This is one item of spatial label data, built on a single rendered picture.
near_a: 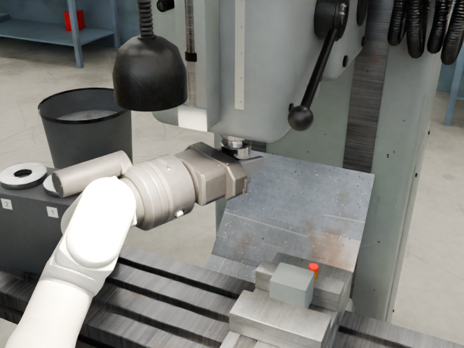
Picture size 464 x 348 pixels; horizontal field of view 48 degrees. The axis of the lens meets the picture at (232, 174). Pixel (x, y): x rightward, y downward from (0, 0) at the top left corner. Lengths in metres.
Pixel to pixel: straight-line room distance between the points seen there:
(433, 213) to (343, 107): 2.09
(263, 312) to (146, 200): 0.29
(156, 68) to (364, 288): 0.94
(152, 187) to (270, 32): 0.24
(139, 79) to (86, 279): 0.24
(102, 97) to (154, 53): 2.54
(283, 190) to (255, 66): 0.60
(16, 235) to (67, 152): 1.63
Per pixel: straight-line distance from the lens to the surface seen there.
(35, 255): 1.12
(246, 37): 0.62
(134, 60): 0.49
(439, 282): 2.64
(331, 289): 0.90
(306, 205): 1.17
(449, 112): 4.31
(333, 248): 1.16
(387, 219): 1.20
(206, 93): 0.62
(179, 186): 0.68
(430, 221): 3.06
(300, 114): 0.60
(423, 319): 2.43
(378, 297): 1.33
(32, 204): 1.04
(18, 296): 1.11
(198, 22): 0.60
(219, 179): 0.72
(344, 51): 0.81
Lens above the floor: 1.60
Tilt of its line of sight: 29 degrees down
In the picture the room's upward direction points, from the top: straight up
